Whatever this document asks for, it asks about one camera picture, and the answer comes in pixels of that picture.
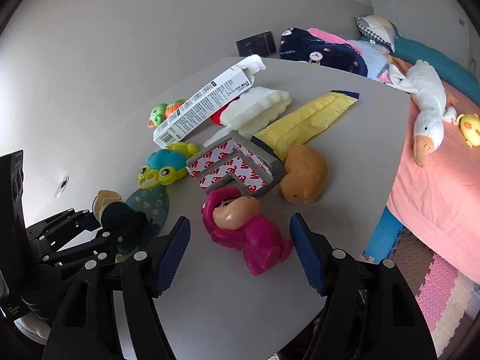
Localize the yellow snack bag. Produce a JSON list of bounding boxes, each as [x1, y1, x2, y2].
[[250, 90, 360, 161]]

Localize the white printed carton box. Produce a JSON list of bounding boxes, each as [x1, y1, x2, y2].
[[153, 55, 266, 148]]

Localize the pink hooded doll figure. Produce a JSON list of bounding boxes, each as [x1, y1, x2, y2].
[[201, 187, 294, 275]]

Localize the brown plush potato toy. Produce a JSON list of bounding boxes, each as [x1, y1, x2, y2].
[[278, 145, 329, 205]]

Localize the colourful foam floor mat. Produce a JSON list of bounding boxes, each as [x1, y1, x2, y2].
[[361, 209, 479, 359]]

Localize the pink bed sheet mattress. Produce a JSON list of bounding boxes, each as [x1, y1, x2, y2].
[[387, 85, 479, 282]]

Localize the grey 3M corner guard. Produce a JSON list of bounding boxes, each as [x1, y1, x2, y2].
[[186, 132, 286, 197]]

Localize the green frog orange toy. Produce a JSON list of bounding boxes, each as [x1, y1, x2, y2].
[[147, 99, 186, 128]]

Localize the red heart toy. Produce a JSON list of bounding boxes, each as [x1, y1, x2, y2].
[[210, 96, 240, 125]]

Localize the white goose plush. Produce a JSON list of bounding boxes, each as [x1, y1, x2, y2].
[[388, 59, 457, 167]]

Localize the yellow chick plush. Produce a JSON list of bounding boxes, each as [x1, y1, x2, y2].
[[456, 113, 480, 148]]

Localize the light blue knitted blanket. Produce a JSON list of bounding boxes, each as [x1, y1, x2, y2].
[[348, 40, 390, 80]]

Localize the teal pillow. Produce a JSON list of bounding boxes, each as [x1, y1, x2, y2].
[[392, 37, 479, 105]]

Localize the navy rabbit print blanket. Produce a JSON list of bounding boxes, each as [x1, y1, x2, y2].
[[279, 28, 368, 77]]

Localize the pink fleece blanket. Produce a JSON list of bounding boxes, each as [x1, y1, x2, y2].
[[307, 28, 348, 44]]

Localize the patchwork grey yellow pillow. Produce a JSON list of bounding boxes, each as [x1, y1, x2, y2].
[[355, 16, 400, 52]]

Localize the black wall switch panel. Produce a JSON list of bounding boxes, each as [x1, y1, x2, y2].
[[236, 31, 277, 57]]

